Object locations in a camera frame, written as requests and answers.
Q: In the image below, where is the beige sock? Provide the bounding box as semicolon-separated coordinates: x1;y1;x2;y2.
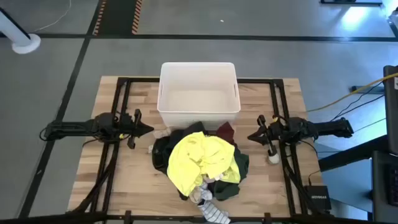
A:
152;127;172;140

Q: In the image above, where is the black garment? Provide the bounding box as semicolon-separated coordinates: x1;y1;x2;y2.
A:
151;121;209;175

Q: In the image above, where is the black cable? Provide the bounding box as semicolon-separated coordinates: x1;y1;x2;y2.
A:
331;81;386;122

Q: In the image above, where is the black metal table frame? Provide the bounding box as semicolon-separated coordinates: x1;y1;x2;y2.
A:
0;77;398;224

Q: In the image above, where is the black network switch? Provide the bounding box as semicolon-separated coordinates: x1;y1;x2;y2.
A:
303;185;332;211

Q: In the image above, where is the white floor cable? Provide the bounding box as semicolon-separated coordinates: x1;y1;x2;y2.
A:
32;0;72;34

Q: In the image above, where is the black orange-striped floor mat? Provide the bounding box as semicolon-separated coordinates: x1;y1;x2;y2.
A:
92;0;143;35

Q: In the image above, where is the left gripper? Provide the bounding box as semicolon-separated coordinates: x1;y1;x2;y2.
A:
119;108;155;149

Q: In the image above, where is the yellow shirt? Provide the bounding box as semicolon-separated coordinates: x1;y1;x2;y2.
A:
167;131;242;197

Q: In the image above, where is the black desk unit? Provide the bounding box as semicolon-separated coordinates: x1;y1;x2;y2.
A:
371;151;398;223

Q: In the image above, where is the grey striped sock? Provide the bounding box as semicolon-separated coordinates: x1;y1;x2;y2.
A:
197;200;231;224

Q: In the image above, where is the maroon garment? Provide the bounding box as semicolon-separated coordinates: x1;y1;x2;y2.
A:
216;121;238;147

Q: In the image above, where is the white plastic laundry basket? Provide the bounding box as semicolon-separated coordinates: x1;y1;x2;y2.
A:
157;62;242;130

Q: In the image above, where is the yellow cable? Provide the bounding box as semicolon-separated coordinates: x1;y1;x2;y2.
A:
306;72;398;113

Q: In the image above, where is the dark green garment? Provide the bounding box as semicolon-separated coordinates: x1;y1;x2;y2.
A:
206;144;250;202

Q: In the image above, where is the light grey sock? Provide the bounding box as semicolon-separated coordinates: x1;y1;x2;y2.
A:
188;182;214;205

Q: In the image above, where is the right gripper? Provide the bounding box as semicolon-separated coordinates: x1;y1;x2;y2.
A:
248;114;292;154

